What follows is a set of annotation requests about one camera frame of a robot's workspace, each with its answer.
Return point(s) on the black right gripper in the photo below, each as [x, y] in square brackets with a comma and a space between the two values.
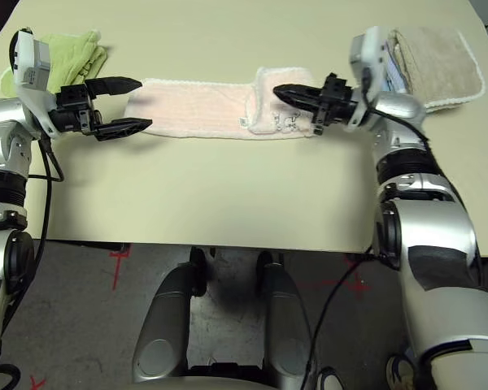
[337, 101]

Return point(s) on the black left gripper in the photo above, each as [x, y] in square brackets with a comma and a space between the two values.
[75, 109]

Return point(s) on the pink terry towel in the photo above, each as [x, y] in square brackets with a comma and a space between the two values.
[195, 109]

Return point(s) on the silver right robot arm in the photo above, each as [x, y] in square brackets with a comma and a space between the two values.
[435, 243]

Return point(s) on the green folded towel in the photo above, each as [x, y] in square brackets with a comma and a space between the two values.
[69, 53]

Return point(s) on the light blue folded towel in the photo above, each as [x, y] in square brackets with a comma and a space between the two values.
[393, 73]

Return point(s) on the beige folded towel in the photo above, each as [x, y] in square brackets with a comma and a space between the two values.
[435, 61]

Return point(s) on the red floor tape cross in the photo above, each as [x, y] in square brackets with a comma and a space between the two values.
[116, 272]

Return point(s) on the white navy shoe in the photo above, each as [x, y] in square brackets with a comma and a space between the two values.
[331, 380]

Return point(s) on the grey robot waist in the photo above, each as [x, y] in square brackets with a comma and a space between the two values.
[207, 382]

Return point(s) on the pale yellow sneaker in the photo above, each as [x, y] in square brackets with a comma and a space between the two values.
[400, 373]

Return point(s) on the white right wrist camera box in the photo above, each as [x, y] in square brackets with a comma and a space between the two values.
[366, 48]

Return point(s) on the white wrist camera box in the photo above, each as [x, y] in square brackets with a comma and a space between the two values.
[28, 65]
[366, 48]

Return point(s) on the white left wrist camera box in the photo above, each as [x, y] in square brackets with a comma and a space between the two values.
[28, 65]

